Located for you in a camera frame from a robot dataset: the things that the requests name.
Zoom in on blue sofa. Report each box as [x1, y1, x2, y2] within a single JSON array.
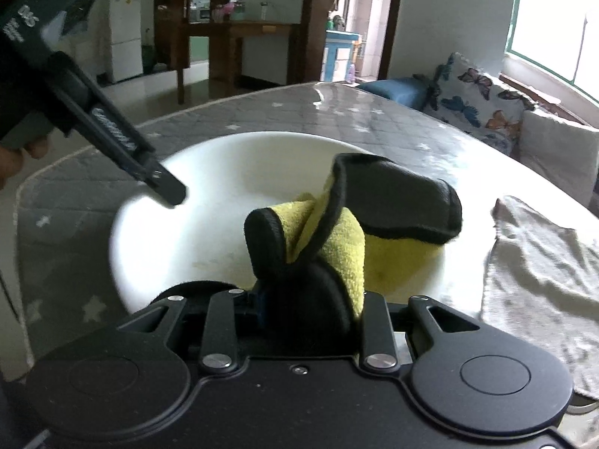
[[358, 77, 429, 110]]

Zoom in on butterfly print cushion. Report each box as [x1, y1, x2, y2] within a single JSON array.
[[423, 53, 534, 156]]

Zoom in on person's left hand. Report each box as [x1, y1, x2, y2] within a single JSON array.
[[0, 136, 49, 190]]

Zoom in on grey quilted star table mat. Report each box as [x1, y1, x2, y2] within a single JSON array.
[[15, 84, 469, 362]]

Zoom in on blue white small cabinet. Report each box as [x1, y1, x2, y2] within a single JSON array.
[[320, 30, 361, 82]]

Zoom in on plain beige cushion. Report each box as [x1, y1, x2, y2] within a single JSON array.
[[519, 110, 598, 207]]

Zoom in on white ceramic bowl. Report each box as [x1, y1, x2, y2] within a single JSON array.
[[110, 132, 495, 316]]

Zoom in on dark wooden cabinet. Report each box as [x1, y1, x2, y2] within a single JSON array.
[[153, 0, 240, 70]]

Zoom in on grey towel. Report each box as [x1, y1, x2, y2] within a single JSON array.
[[481, 197, 598, 399]]

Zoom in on dark wooden table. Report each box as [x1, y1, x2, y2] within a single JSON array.
[[171, 19, 301, 104]]

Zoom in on white refrigerator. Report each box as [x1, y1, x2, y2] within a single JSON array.
[[107, 0, 143, 83]]

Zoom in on yellow black microfibre cloth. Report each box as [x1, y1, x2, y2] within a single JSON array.
[[244, 153, 463, 333]]

